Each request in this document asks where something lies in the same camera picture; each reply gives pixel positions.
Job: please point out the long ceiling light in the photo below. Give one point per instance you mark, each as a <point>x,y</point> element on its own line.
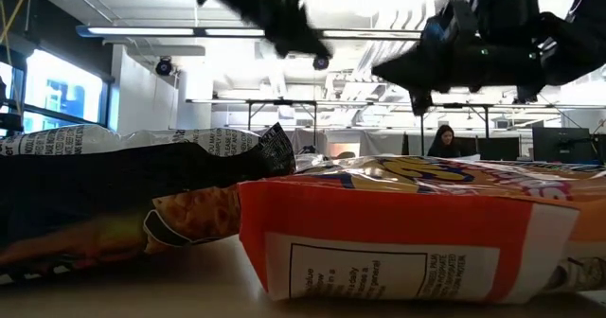
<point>142,31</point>
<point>369,34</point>

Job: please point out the person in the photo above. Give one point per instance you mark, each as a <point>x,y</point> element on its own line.
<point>444,143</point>

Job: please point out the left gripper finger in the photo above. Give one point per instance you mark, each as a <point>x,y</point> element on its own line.
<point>305,41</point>

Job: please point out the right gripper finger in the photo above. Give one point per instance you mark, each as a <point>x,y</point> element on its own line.
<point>409,82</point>
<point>407,66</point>

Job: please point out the black ceiling camera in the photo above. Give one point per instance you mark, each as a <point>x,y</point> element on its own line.
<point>321,63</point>
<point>164,67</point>

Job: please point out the black monitor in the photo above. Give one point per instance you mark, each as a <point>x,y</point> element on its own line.
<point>499,148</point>
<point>561,145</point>

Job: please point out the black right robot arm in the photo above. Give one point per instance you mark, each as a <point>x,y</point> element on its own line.
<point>573,39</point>

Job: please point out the red Maruchan noodle pack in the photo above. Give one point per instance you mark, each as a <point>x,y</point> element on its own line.
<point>379,218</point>

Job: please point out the black gantry frame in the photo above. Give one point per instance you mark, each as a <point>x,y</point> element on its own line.
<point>473,105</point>
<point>265,102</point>

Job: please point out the bright window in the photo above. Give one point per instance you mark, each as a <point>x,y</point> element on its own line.
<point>61,91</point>

